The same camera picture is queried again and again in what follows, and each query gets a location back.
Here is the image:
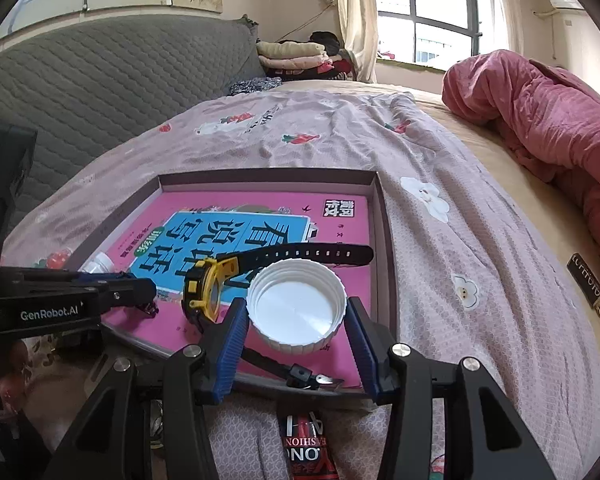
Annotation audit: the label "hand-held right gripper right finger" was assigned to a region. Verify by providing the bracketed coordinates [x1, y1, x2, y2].
[344, 296, 556, 480]

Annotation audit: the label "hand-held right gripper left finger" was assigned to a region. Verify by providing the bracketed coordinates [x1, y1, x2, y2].
[45, 297, 253, 480]

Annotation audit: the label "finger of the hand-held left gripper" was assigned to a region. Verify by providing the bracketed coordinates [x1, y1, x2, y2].
[82, 277, 159, 317]
[0, 267, 133, 288]

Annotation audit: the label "white pill bottle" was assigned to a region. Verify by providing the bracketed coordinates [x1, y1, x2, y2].
[77, 253, 115, 275]

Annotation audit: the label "yellow and black wristwatch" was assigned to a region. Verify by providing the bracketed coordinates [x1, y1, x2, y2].
[181, 243, 375, 391]

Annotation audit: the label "white plastic lid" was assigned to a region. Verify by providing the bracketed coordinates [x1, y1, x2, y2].
[246, 258, 347, 354]

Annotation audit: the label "grey shallow cardboard box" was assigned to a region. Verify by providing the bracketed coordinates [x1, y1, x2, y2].
[62, 170, 398, 401]

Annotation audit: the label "pink printed book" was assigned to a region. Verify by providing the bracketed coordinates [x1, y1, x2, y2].
[77, 190, 381, 391]

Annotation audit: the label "grey quilted headboard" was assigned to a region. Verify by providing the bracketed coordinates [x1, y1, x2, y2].
[0, 15, 266, 221]

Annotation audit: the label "strawberry printed blanket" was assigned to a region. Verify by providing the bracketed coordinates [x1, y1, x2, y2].
[0, 87, 596, 480]

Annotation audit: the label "dark patterned cloth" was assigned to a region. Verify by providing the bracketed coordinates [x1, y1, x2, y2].
[228, 76, 283, 96]

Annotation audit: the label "pink folded clothes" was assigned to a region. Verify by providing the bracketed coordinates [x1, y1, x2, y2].
[257, 55, 341, 78]

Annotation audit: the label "cream folded blanket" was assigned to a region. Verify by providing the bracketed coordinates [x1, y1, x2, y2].
[256, 40, 328, 59]

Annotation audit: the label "pink quilt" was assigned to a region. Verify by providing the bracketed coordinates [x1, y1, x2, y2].
[441, 49, 600, 286]

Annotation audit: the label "black garment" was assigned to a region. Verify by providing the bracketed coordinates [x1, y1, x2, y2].
[309, 31, 342, 56]

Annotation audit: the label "cream curtain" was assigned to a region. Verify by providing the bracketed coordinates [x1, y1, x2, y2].
[475, 0, 526, 56]
[332, 0, 378, 83]

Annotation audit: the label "window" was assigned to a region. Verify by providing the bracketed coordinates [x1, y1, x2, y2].
[372, 0, 483, 68]

